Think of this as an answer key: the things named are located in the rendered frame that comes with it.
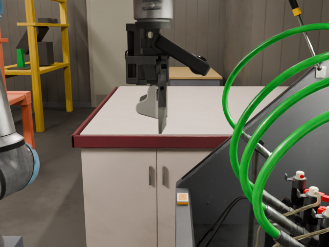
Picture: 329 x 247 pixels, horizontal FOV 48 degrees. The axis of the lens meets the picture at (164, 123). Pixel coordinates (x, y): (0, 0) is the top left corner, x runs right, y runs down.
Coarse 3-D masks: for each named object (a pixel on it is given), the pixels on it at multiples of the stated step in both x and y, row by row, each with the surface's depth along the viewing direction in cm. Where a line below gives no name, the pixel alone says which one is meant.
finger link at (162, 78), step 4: (164, 68) 70; (164, 72) 69; (160, 76) 69; (164, 76) 69; (160, 80) 68; (164, 80) 68; (160, 84) 68; (164, 84) 68; (160, 88) 69; (164, 88) 68; (160, 92) 69; (164, 92) 69; (160, 96) 69; (164, 96) 69; (160, 100) 69; (164, 100) 69; (160, 104) 69; (164, 104) 69
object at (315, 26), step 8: (312, 24) 77; (320, 24) 77; (328, 24) 76; (288, 32) 79; (296, 32) 79; (272, 40) 81; (256, 48) 83; (264, 48) 83; (248, 56) 84; (240, 64) 85; (232, 72) 87; (232, 80) 87; (224, 88) 88; (224, 96) 89; (224, 104) 89; (224, 112) 90; (232, 120) 90
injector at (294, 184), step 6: (300, 180) 76; (294, 186) 78; (300, 186) 77; (294, 192) 78; (282, 198) 79; (288, 198) 79; (294, 198) 78; (300, 198) 77; (288, 204) 78; (294, 204) 78; (300, 204) 78; (294, 222) 79
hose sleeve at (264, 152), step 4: (244, 132) 89; (240, 136) 89; (244, 136) 89; (248, 136) 88; (244, 140) 89; (248, 140) 88; (256, 148) 88; (260, 148) 88; (264, 148) 88; (260, 152) 88; (264, 152) 87; (268, 152) 87; (264, 156) 88
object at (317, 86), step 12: (312, 84) 57; (324, 84) 56; (300, 96) 57; (276, 108) 58; (288, 108) 58; (264, 120) 58; (264, 132) 59; (252, 144) 59; (240, 168) 60; (240, 180) 61; (252, 192) 61; (264, 204) 62; (276, 216) 62; (288, 228) 62; (300, 228) 63; (300, 240) 63
